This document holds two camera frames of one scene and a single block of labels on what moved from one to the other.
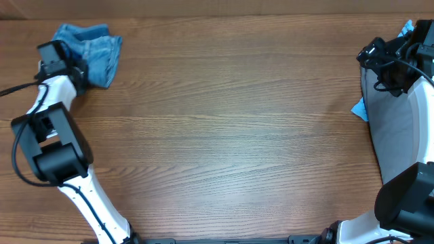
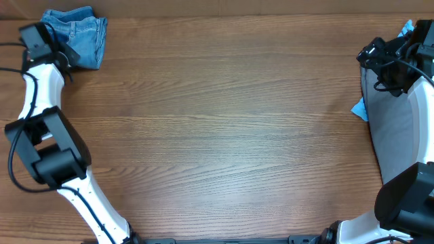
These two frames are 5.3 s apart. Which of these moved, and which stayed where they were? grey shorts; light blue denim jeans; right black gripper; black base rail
Moved: light blue denim jeans
Stayed: grey shorts; right black gripper; black base rail
